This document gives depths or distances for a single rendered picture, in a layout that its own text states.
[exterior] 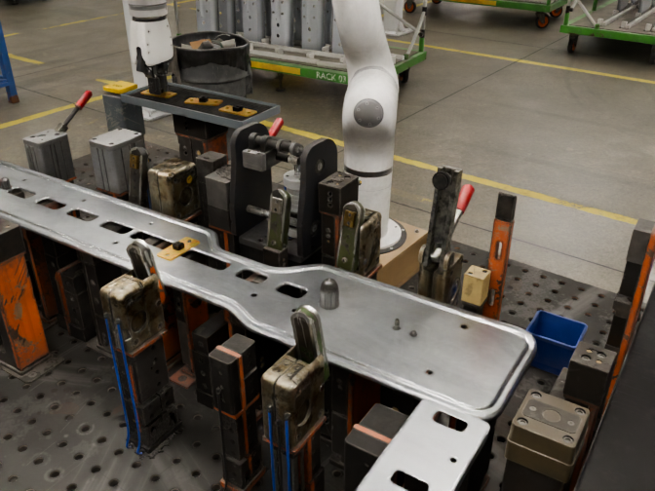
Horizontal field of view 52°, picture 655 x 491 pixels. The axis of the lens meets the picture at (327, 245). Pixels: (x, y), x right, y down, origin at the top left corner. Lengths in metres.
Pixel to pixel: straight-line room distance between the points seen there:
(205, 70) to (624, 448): 3.50
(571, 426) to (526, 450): 0.06
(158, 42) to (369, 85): 0.50
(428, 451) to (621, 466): 0.22
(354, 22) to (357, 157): 0.30
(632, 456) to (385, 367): 0.34
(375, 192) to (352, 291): 0.51
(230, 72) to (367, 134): 2.66
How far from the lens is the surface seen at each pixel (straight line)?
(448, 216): 1.11
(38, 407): 1.49
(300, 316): 0.91
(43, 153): 1.77
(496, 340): 1.08
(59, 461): 1.36
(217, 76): 4.10
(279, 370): 0.92
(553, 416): 0.88
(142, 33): 1.62
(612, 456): 0.90
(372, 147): 1.56
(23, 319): 1.52
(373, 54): 1.58
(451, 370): 1.01
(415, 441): 0.90
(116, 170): 1.56
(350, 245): 1.23
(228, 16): 6.21
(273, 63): 5.49
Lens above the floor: 1.64
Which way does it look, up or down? 30 degrees down
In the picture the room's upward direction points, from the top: straight up
